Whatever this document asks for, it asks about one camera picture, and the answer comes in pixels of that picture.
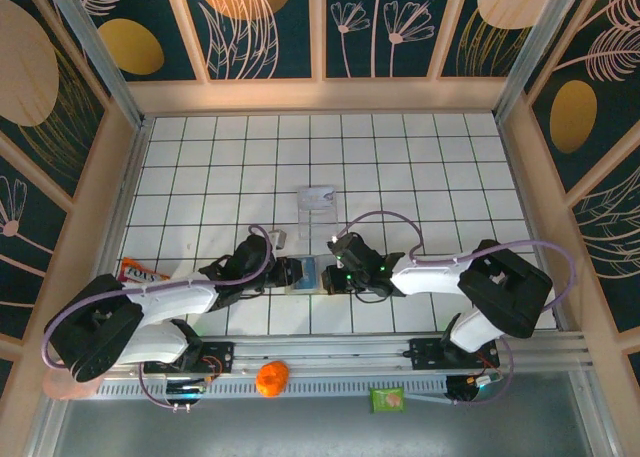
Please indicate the silver credit card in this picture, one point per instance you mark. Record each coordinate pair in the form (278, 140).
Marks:
(315, 197)

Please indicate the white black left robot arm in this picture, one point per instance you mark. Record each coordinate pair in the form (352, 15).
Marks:
(170, 299)

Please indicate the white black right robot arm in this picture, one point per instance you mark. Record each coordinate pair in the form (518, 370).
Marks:
(430, 277)

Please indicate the clear acrylic tray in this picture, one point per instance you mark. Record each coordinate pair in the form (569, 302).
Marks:
(320, 224)

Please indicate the orange fruit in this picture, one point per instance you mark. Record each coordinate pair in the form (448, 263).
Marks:
(272, 379)

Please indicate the orange white snack bag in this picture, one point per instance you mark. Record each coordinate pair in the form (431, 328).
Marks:
(142, 273)

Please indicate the green snack packet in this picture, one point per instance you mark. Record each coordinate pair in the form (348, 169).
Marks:
(386, 400)

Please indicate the pink plastic cup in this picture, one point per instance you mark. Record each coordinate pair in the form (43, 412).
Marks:
(65, 389)

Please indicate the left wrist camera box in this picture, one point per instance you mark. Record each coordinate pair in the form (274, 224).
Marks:
(278, 238)

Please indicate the aluminium mounting rail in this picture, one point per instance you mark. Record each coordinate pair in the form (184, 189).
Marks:
(325, 352)

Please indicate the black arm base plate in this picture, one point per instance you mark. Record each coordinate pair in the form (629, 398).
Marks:
(422, 354)
(222, 357)

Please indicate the aluminium frame post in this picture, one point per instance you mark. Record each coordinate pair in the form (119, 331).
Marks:
(97, 52)
(535, 52)

